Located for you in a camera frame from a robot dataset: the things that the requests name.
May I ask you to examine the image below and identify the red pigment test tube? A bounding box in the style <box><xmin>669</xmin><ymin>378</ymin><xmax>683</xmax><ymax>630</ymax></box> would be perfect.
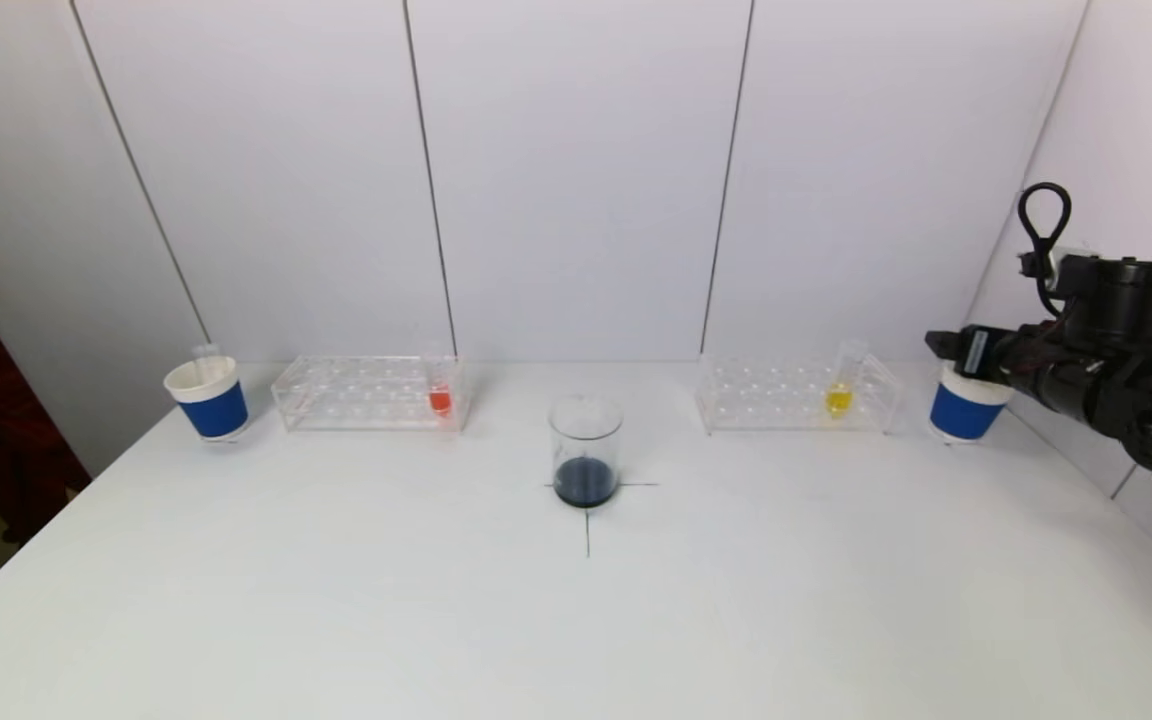
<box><xmin>423</xmin><ymin>345</ymin><xmax>457</xmax><ymax>419</ymax></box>

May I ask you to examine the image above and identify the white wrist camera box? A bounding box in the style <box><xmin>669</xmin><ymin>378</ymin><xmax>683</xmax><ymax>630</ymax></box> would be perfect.
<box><xmin>1046</xmin><ymin>246</ymin><xmax>1099</xmax><ymax>291</ymax></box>

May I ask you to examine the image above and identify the clear glass beaker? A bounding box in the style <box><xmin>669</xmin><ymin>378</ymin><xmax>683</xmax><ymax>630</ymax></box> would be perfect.
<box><xmin>548</xmin><ymin>394</ymin><xmax>624</xmax><ymax>510</ymax></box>

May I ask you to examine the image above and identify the yellow pigment test tube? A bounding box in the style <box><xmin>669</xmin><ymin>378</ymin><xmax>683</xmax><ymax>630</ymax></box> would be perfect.
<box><xmin>824</xmin><ymin>340</ymin><xmax>869</xmax><ymax>419</ymax></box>

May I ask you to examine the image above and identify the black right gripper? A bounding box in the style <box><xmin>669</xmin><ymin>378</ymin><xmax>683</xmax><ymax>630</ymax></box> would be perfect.
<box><xmin>925</xmin><ymin>324</ymin><xmax>1048</xmax><ymax>390</ymax></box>

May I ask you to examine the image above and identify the blue sleeved white paper cup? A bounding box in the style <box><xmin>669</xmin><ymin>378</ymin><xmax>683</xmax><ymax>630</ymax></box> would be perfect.
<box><xmin>163</xmin><ymin>355</ymin><xmax>253</xmax><ymax>442</ymax></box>
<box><xmin>927</xmin><ymin>365</ymin><xmax>1017</xmax><ymax>445</ymax></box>

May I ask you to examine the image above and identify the clear acrylic test tube rack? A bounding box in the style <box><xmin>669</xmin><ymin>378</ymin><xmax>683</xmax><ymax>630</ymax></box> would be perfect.
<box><xmin>273</xmin><ymin>356</ymin><xmax>470</xmax><ymax>434</ymax></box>
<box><xmin>695</xmin><ymin>352</ymin><xmax>903</xmax><ymax>436</ymax></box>

